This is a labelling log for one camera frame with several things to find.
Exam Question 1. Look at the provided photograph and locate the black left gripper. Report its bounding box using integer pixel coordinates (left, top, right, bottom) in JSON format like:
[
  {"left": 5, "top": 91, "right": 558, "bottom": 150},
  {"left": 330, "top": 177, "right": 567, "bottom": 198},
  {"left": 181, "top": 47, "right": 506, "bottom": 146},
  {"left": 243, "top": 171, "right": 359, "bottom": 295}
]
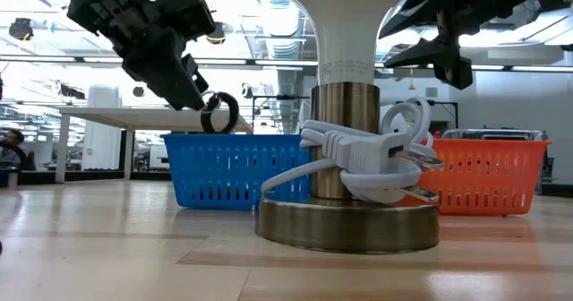
[{"left": 66, "top": 0, "right": 217, "bottom": 112}]

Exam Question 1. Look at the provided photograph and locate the orange plastic basket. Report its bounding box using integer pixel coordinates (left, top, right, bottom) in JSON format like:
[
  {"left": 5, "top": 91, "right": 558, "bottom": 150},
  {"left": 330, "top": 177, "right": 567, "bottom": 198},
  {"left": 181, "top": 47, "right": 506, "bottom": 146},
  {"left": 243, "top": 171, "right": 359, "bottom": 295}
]
[{"left": 393, "top": 138, "right": 552, "bottom": 217}]

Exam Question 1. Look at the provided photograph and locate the white background table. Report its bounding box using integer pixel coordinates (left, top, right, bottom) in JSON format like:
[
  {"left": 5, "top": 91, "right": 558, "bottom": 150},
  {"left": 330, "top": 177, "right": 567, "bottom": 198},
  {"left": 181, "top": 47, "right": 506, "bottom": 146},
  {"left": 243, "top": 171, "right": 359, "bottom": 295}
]
[{"left": 54, "top": 106, "right": 254, "bottom": 184}]

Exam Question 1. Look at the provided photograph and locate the blue plastic basket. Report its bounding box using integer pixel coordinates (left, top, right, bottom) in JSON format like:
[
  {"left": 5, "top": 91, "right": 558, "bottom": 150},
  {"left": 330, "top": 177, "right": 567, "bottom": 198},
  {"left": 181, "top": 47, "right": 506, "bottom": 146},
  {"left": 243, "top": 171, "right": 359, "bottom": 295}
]
[{"left": 163, "top": 133, "right": 311, "bottom": 211}]

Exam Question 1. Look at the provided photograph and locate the chrome metal cart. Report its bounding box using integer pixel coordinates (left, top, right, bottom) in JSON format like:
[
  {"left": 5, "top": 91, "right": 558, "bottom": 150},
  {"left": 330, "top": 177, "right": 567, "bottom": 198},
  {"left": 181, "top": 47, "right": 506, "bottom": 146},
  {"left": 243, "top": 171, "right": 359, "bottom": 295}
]
[{"left": 441, "top": 128, "right": 550, "bottom": 142}]

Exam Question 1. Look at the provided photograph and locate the person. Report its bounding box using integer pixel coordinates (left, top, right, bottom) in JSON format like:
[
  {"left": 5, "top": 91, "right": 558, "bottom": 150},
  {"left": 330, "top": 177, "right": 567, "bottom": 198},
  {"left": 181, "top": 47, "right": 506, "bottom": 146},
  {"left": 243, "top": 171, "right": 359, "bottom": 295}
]
[{"left": 0, "top": 129, "right": 26, "bottom": 172}]

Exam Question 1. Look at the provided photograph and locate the brass lamp with white bulb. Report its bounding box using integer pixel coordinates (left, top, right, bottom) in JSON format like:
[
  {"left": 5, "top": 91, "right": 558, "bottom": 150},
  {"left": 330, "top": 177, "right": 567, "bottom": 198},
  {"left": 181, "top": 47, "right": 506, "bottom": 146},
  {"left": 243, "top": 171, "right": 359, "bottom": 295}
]
[{"left": 253, "top": 0, "right": 440, "bottom": 255}]

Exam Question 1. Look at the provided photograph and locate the black ceiling cable reel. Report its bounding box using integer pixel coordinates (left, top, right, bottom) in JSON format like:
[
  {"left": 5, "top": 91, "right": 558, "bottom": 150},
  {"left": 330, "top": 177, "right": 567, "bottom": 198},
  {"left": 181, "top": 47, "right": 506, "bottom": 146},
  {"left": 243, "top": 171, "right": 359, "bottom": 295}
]
[
  {"left": 7, "top": 17, "right": 35, "bottom": 41},
  {"left": 209, "top": 21, "right": 227, "bottom": 46}
]

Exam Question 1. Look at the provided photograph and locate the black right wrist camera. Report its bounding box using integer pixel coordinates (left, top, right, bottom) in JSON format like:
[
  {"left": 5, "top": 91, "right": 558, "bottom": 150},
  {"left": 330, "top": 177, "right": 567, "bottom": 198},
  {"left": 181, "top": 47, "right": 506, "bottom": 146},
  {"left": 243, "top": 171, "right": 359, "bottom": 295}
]
[{"left": 432, "top": 57, "right": 475, "bottom": 90}]

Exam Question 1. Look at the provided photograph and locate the black background frame stand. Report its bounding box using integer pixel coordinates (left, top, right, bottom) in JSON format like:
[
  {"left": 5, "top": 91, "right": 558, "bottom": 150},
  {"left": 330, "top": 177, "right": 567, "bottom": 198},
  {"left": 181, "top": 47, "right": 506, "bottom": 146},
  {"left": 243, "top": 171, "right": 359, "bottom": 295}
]
[{"left": 251, "top": 93, "right": 311, "bottom": 136}]

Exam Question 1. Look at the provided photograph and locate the white lamp power cord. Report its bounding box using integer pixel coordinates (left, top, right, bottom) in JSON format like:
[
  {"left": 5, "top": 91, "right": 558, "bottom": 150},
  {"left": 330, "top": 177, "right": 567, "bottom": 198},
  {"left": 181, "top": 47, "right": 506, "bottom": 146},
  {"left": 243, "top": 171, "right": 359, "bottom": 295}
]
[{"left": 260, "top": 95, "right": 445, "bottom": 206}]

